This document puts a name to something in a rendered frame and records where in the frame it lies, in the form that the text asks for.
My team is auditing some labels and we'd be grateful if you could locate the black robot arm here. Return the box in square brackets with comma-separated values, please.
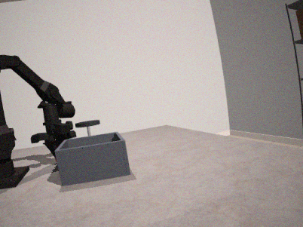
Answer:
[0, 54, 75, 178]

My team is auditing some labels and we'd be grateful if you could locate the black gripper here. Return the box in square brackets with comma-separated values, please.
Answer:
[30, 117, 76, 158]

